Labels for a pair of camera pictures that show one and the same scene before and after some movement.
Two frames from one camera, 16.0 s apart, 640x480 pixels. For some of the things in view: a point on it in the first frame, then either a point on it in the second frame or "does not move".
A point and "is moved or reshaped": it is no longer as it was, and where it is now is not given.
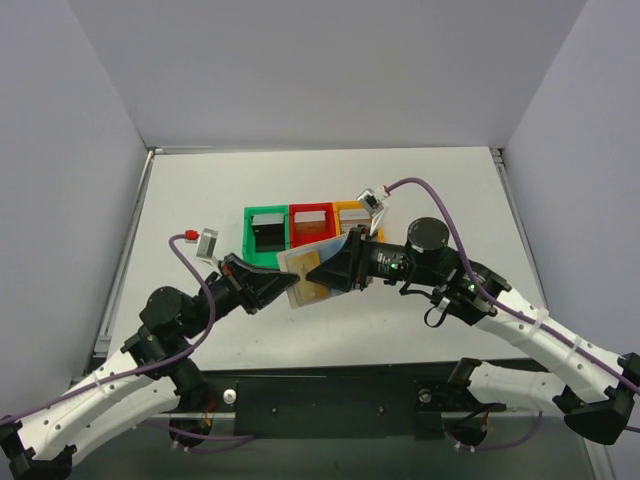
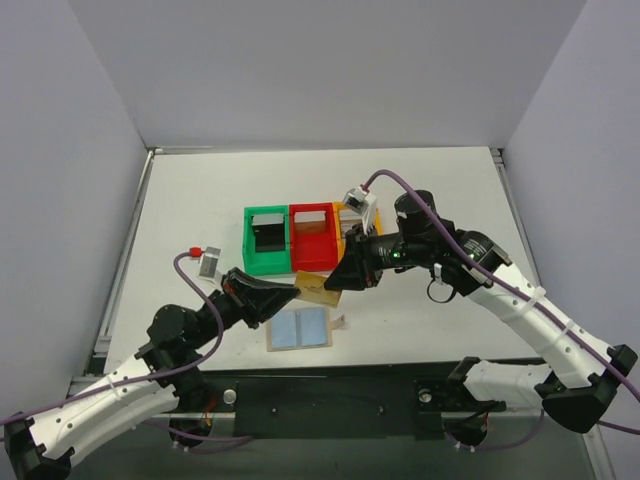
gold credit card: (299, 262) is moved or reshaped
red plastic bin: (310, 222) does not move
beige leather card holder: (298, 264) → (301, 328)
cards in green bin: (269, 231) does not move
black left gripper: (242, 288) → (239, 301)
